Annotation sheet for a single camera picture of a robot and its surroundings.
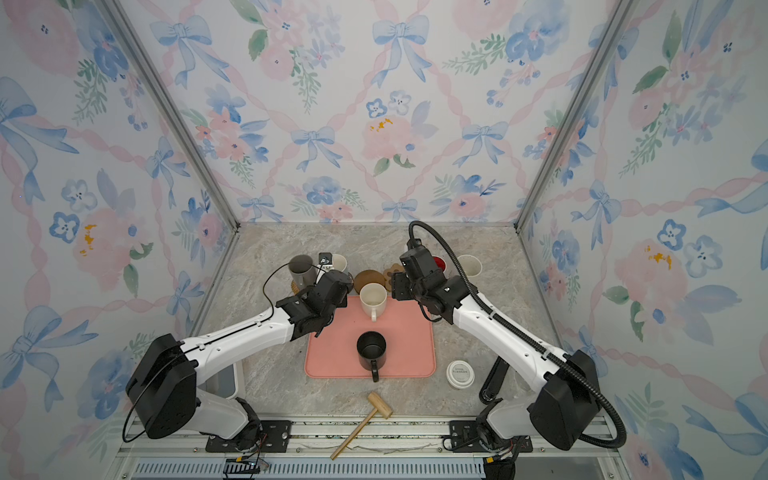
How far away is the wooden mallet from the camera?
74 cm

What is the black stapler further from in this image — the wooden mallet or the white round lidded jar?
the wooden mallet

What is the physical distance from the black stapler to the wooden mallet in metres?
0.26

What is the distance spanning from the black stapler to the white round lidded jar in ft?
0.21

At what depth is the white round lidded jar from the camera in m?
0.78

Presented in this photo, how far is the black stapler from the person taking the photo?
31.3 inches

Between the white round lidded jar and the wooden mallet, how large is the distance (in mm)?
181
